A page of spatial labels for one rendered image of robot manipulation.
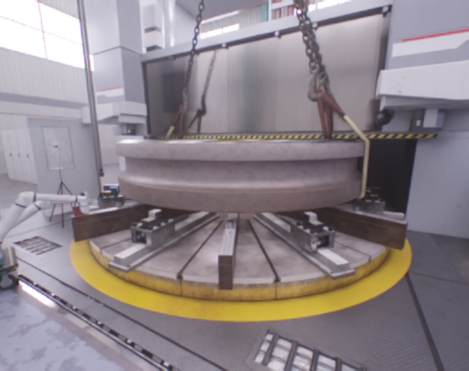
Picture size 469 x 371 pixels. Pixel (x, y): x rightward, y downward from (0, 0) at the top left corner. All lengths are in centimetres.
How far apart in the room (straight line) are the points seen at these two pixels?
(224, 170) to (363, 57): 374
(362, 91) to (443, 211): 273
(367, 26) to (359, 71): 77
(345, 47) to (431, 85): 247
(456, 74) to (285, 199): 229
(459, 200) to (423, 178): 66
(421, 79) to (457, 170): 252
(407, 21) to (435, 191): 303
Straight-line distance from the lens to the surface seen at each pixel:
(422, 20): 421
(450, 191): 573
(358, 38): 571
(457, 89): 364
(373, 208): 484
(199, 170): 306
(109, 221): 410
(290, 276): 276
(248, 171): 296
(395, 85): 356
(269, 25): 608
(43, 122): 692
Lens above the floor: 176
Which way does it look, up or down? 11 degrees down
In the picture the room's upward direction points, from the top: straight up
